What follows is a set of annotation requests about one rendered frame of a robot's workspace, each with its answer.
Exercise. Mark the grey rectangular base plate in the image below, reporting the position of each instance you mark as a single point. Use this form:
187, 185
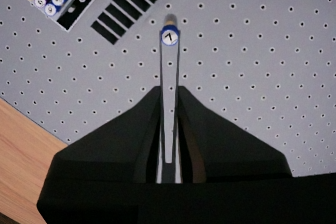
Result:
268, 66

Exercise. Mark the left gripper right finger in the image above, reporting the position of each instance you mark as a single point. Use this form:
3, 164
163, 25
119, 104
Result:
220, 150

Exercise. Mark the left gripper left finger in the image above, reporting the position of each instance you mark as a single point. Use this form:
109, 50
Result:
119, 148

